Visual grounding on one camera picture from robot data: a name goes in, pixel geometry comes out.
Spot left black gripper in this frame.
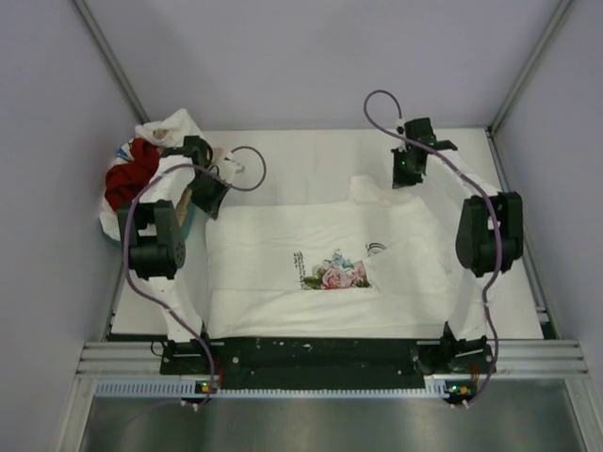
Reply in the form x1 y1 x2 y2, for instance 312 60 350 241
187 172 231 219

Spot white floral print t-shirt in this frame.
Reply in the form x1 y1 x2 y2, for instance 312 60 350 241
206 176 458 338

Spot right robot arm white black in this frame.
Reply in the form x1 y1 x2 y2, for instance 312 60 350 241
392 118 524 373

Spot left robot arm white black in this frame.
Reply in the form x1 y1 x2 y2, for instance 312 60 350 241
117 136 231 374

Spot white t-shirts in basket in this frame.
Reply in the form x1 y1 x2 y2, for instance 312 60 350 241
99 108 203 216

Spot tan cloth in basket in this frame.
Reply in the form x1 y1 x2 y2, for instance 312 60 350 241
150 150 218 226

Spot red t-shirt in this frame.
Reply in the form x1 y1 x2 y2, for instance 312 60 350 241
105 137 160 212

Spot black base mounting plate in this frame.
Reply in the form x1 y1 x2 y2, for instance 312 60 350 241
160 337 494 390

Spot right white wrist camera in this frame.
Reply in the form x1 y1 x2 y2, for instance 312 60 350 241
395 118 407 153

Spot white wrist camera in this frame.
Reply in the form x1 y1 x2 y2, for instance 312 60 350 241
395 118 407 153
216 152 245 184

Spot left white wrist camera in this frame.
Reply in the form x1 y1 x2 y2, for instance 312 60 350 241
216 152 245 184

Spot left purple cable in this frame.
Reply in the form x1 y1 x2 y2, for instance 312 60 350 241
122 146 268 395

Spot right aluminium frame post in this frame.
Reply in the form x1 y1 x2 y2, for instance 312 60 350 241
487 0 577 137

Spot aluminium frame post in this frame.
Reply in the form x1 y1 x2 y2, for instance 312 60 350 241
487 0 577 137
70 0 149 123

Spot left aluminium frame post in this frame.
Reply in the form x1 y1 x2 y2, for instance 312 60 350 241
70 0 149 123

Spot grey slotted cable duct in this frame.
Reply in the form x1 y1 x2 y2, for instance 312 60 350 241
95 376 477 400

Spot aluminium extrusion rail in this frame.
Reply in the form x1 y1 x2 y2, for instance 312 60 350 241
76 340 589 379

